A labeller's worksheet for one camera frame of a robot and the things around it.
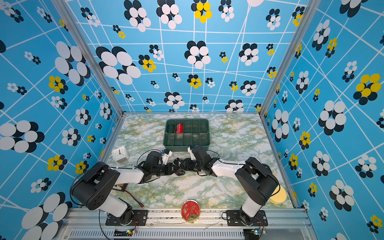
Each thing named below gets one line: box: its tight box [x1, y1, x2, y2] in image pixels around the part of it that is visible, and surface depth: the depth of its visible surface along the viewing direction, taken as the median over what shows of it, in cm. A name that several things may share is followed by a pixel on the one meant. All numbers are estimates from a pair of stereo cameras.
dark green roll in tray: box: [167, 124, 175, 133], surface depth 107 cm
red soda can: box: [175, 123, 184, 134], surface depth 107 cm
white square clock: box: [112, 146, 130, 163], surface depth 96 cm
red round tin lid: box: [181, 199, 201, 223], surface depth 74 cm
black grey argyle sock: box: [173, 157, 186, 176], surface depth 88 cm
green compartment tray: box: [163, 118, 211, 152], surface depth 107 cm
